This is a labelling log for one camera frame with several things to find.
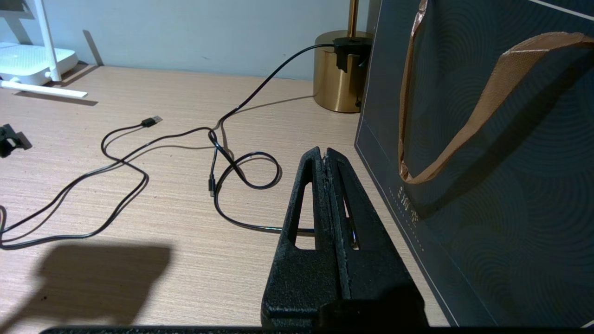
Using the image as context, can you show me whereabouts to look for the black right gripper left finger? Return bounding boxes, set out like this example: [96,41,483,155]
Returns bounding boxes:
[261,146,342,326]

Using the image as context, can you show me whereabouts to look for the black lamp power cord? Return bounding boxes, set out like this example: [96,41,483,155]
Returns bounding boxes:
[209,44,360,251]

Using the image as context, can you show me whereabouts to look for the dark gift bag brown handle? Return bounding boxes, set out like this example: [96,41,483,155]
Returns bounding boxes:
[355,0,594,328]

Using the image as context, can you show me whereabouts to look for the white router with four antennas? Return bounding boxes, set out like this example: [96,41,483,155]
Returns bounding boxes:
[0,0,89,99]

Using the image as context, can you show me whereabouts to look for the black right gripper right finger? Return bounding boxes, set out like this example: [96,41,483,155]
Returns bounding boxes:
[325,148,428,326]

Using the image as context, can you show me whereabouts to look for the brass desk lamp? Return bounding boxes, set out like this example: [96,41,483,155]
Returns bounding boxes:
[313,0,374,113]

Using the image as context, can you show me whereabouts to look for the black USB cable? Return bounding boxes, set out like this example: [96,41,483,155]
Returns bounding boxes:
[0,116,219,251]

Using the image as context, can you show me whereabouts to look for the small black clip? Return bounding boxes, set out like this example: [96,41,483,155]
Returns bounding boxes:
[0,124,32,158]

